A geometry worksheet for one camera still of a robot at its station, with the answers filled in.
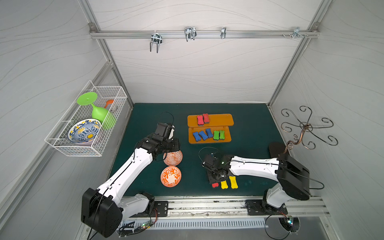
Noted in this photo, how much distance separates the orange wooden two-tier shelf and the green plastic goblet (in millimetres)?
430

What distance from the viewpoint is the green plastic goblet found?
0.59 meters

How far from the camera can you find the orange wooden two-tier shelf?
36.6 inches
